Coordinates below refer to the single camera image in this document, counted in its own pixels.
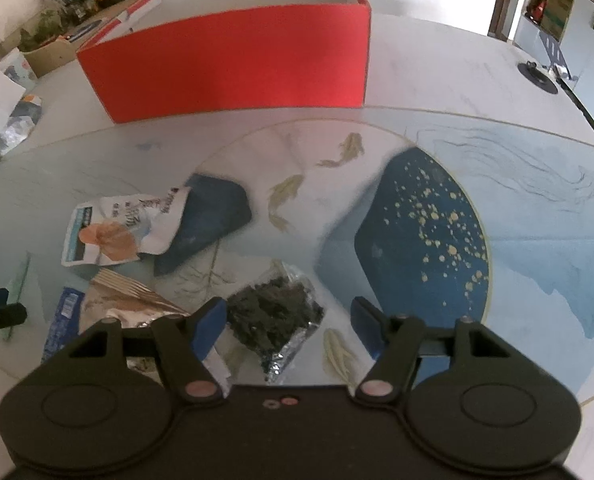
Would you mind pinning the red cardboard box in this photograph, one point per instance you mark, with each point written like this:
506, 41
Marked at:
227, 60

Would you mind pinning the patterned desktop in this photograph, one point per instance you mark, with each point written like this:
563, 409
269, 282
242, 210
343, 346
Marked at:
452, 85

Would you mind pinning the green printed cardboard box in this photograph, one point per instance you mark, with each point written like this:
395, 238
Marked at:
557, 12

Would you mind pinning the white side cabinet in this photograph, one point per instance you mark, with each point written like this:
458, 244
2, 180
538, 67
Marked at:
137, 10

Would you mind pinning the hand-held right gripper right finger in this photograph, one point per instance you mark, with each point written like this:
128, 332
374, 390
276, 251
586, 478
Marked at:
367, 330

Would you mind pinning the blue snack packet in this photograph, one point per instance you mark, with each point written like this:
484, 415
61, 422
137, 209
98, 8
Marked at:
62, 320

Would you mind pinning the dark brown snack packet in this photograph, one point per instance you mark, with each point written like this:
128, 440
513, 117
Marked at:
272, 315

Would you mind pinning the phone stand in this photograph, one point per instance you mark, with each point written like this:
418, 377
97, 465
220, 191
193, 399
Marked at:
539, 77

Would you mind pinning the brown cardboard box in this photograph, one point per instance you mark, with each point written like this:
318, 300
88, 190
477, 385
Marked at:
52, 57

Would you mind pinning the white floor cabinet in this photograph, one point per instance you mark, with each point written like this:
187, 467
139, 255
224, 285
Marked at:
592, 60

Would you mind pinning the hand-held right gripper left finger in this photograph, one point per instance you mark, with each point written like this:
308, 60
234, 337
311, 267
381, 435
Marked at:
209, 327

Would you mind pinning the silver brown snack packet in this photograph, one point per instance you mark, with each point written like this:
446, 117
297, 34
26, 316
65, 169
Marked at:
127, 300

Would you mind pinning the clear plastic terrarium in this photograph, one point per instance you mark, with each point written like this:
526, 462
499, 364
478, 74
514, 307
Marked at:
27, 30

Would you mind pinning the white orange snack packet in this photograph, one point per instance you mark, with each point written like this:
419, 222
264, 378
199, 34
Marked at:
117, 230

